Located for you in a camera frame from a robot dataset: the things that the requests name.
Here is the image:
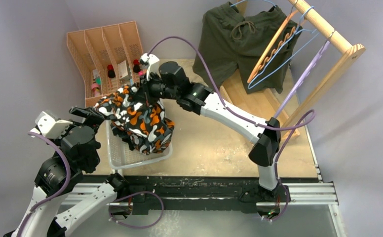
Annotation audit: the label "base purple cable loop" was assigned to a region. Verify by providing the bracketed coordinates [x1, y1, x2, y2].
[108, 191, 164, 229]

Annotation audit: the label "white plastic basket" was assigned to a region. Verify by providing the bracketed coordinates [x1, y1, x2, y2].
[105, 120, 173, 170]

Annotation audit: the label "lilac plastic hanger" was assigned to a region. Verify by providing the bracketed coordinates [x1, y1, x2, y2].
[273, 40, 330, 119]

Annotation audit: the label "orange hanger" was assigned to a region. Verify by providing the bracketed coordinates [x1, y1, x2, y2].
[247, 10, 299, 84]

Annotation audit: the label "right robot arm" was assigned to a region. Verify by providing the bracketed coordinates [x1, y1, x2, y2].
[139, 60, 280, 201]

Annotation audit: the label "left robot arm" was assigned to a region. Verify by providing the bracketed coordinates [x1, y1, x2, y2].
[8, 107, 129, 237]

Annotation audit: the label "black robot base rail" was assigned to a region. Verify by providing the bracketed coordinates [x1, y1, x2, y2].
[64, 174, 339, 217]

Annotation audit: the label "wooden clothes rack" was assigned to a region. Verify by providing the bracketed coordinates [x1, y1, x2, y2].
[219, 0, 366, 138]

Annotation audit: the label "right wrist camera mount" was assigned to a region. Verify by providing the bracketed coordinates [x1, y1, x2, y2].
[140, 53, 160, 81]

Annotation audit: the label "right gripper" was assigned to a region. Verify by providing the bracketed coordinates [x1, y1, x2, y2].
[134, 72, 179, 108]

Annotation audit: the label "white medicine box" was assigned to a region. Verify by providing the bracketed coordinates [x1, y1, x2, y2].
[117, 60, 130, 82]

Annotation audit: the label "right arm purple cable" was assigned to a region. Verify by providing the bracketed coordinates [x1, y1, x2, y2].
[147, 36, 316, 223]

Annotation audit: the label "pink small bottle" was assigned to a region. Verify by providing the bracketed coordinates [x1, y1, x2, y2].
[91, 82, 102, 97]

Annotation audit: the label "red black marker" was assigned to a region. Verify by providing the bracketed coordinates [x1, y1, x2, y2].
[133, 59, 142, 74]

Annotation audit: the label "orange camouflage shorts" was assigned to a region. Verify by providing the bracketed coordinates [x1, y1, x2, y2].
[93, 84, 175, 155]

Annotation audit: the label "olive green shorts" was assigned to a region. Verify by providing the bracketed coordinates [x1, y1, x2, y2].
[192, 2, 289, 94]

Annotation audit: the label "peach plastic desk organizer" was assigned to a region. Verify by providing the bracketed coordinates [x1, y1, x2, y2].
[66, 21, 144, 106]

